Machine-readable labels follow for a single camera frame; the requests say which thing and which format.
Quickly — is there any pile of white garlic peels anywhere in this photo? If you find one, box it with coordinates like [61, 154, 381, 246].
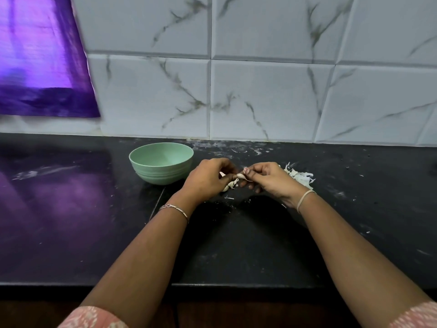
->
[283, 162, 317, 188]

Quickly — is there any pink patterned left sleeve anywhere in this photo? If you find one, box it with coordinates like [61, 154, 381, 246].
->
[57, 306, 130, 328]

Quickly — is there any mint green bowl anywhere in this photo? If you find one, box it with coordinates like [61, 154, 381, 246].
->
[128, 141, 195, 186]

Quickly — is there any person's left hand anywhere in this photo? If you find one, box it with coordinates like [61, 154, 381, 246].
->
[181, 157, 238, 206]

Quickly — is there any garlic clove cluster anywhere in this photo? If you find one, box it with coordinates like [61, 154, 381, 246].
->
[218, 171, 241, 200]

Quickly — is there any silver left wrist bracelet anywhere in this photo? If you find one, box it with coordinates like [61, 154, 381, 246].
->
[159, 203, 191, 223]

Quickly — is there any silver right wrist bracelet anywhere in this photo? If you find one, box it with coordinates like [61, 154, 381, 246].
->
[295, 189, 316, 215]

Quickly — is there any pink patterned sleeve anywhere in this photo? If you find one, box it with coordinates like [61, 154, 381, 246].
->
[387, 301, 437, 328]
[57, 306, 130, 328]

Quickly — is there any person's left forearm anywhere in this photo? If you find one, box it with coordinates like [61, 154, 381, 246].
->
[81, 200, 199, 320]

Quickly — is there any person's right hand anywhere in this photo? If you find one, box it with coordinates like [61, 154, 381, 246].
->
[242, 161, 310, 209]

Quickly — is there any person's right forearm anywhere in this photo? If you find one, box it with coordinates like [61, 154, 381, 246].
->
[297, 195, 431, 325]

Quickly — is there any purple cloth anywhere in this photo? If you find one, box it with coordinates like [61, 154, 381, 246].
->
[0, 0, 101, 119]

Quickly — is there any pink patterned right sleeve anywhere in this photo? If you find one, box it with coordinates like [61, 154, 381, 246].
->
[387, 301, 437, 328]

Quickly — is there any silver wrist bracelet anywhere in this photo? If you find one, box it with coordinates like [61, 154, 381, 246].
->
[295, 189, 316, 215]
[159, 203, 191, 223]

